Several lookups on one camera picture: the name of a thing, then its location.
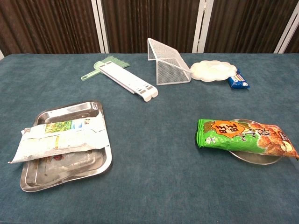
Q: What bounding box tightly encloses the green and orange snack bag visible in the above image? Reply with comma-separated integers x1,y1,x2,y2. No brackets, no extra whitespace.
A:
195,119,299,161

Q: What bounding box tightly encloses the white snack bag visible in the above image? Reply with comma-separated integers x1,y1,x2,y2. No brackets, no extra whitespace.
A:
8,117,111,164

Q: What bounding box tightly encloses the teal felt table cover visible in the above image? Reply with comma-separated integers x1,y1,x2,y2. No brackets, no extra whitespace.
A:
0,53,299,224

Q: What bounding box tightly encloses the white folding stand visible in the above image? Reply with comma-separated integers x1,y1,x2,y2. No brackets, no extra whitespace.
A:
97,61,159,103

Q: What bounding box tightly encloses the light green hand brush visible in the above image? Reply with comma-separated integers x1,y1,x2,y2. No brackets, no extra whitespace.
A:
80,55,131,82

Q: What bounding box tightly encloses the white flower-shaped plate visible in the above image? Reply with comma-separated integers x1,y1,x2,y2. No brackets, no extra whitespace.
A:
189,60,237,83

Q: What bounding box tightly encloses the blue cookie pack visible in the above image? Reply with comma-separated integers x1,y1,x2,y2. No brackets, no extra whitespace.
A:
228,69,250,90

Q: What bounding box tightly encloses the rectangular steel tray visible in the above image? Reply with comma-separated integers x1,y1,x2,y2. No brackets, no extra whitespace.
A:
20,100,113,193

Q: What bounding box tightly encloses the round steel plate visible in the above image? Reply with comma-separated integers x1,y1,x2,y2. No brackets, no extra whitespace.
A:
228,119,283,166

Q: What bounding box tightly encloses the white wire mesh basket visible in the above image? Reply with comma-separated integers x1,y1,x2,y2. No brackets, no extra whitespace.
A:
147,37,192,86

